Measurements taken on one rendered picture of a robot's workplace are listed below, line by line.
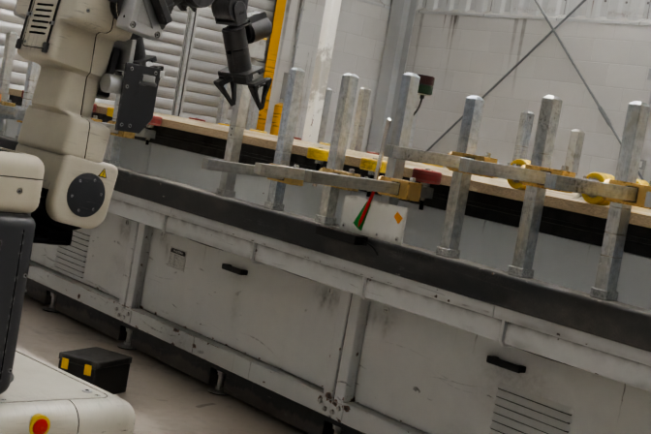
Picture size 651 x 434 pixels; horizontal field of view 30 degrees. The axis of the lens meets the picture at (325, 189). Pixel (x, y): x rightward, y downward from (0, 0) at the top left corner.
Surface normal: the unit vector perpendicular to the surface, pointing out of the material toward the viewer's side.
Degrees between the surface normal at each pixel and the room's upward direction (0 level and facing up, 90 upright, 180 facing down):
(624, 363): 90
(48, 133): 82
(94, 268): 90
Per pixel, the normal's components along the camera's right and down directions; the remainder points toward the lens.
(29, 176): 0.70, 0.16
